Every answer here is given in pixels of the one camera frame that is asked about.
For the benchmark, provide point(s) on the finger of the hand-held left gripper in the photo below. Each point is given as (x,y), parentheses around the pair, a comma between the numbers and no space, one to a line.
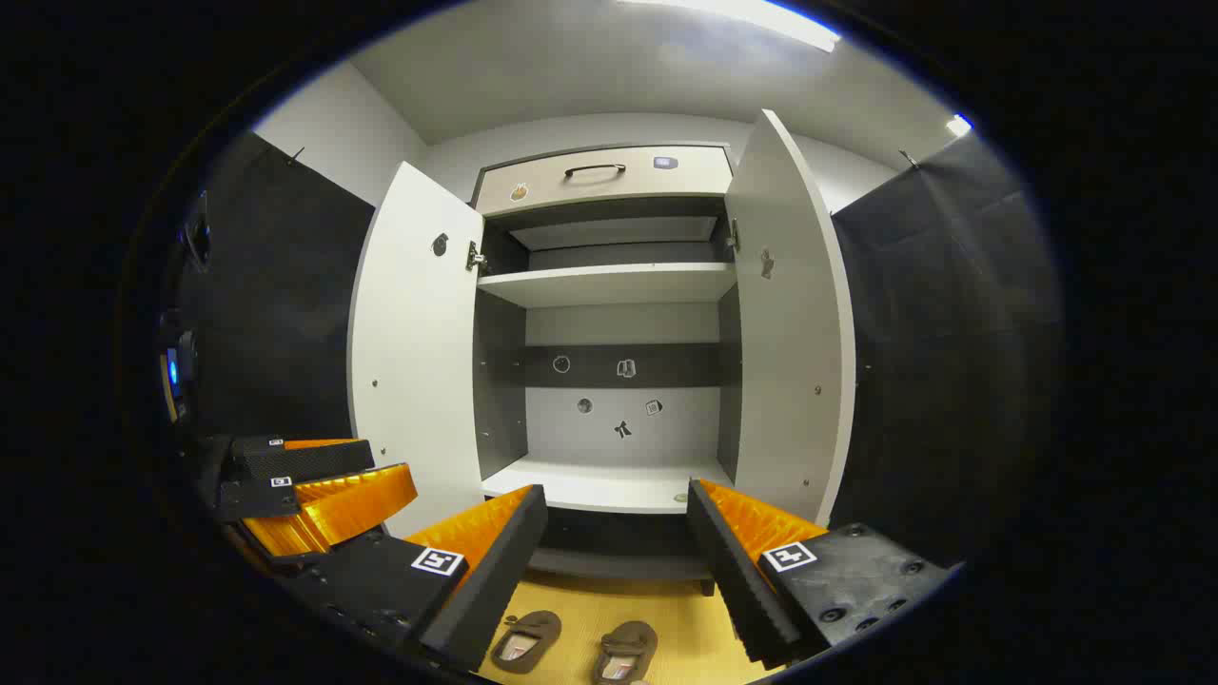
(252,497)
(304,459)

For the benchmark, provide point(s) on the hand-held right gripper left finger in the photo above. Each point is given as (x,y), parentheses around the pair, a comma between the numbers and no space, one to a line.
(495,571)

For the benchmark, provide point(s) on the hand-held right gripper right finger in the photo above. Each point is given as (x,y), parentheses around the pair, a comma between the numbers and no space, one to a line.
(733,571)

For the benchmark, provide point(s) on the brown fuzzy shoe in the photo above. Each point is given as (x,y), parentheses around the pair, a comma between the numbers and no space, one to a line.
(533,628)
(633,636)

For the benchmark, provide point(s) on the white cabinet door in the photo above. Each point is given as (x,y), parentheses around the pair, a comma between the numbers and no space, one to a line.
(790,333)
(419,333)

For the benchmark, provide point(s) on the white shoe cabinet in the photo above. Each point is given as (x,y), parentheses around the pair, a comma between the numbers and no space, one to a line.
(609,285)

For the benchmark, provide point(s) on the beige cabinet drawer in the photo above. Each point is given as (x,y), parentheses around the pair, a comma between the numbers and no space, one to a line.
(571,195)

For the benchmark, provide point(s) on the ceiling light panel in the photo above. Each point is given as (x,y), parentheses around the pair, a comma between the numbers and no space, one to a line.
(761,14)
(958,125)

